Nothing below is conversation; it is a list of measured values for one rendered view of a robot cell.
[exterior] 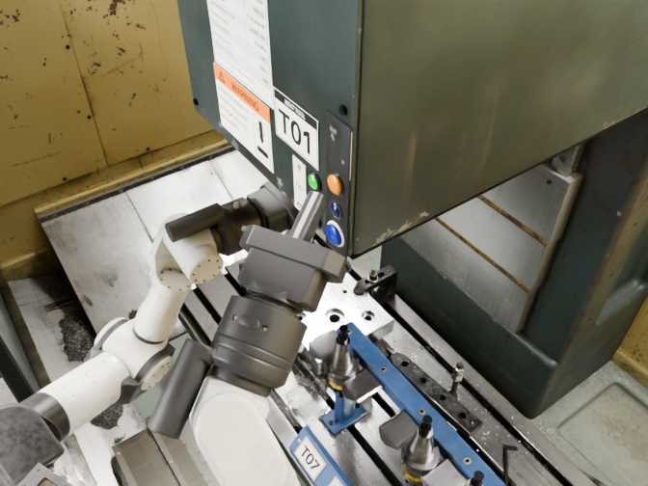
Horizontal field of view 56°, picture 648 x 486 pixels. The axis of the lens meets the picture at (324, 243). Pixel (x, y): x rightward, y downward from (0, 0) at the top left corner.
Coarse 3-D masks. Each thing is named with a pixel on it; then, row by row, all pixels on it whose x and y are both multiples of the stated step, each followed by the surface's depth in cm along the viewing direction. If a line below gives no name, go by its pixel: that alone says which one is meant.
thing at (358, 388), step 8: (368, 368) 114; (352, 376) 113; (360, 376) 113; (368, 376) 113; (344, 384) 112; (352, 384) 112; (360, 384) 112; (368, 384) 112; (376, 384) 112; (344, 392) 111; (352, 392) 111; (360, 392) 111; (368, 392) 111; (352, 400) 110; (360, 400) 110
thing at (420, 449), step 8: (416, 432) 97; (432, 432) 96; (416, 440) 97; (424, 440) 96; (432, 440) 97; (408, 448) 101; (416, 448) 98; (424, 448) 97; (432, 448) 99; (416, 456) 99; (424, 456) 98; (432, 456) 100
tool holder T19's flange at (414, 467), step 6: (408, 438) 103; (408, 444) 102; (402, 450) 101; (438, 450) 101; (402, 456) 101; (408, 456) 101; (438, 456) 101; (402, 462) 102; (408, 462) 102; (414, 462) 100; (432, 462) 100; (414, 468) 99; (420, 468) 99; (426, 468) 99; (432, 468) 100; (414, 474) 101; (420, 474) 100
